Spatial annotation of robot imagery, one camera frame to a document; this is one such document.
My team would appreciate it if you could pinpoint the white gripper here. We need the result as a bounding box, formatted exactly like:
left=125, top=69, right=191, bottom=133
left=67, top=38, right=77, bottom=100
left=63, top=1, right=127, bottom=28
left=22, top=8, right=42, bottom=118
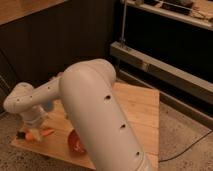
left=20, top=105, right=49, bottom=138

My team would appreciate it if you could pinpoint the orange carrot-like pepper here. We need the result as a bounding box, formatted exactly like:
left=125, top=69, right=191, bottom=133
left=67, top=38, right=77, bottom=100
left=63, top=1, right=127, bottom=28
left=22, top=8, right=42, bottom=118
left=16, top=129, right=55, bottom=141

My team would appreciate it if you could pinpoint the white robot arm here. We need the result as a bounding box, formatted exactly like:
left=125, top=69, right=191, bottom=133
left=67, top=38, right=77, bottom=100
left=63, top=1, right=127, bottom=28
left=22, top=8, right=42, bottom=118
left=3, top=59, right=154, bottom=171

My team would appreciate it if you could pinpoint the blue cup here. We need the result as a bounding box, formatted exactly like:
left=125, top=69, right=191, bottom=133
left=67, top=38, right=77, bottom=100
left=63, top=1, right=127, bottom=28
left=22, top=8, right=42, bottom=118
left=45, top=102, right=54, bottom=111

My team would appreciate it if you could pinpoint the red-brown bowl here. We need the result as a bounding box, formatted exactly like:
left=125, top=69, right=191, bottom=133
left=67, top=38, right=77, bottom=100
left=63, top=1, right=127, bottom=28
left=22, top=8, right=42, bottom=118
left=67, top=130, right=87, bottom=155

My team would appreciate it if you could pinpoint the wooden cabinet counter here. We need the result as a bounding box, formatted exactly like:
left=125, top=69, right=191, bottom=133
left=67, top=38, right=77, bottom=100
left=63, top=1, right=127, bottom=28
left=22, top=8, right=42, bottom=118
left=0, top=0, right=116, bottom=86

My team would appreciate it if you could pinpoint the metal shelf rack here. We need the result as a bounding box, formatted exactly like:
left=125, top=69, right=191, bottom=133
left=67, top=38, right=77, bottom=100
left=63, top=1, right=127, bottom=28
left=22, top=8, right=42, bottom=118
left=110, top=0, right=213, bottom=129

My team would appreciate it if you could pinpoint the black floor cable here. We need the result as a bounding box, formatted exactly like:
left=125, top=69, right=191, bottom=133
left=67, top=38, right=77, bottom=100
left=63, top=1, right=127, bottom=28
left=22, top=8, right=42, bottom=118
left=157, top=129, right=213, bottom=164

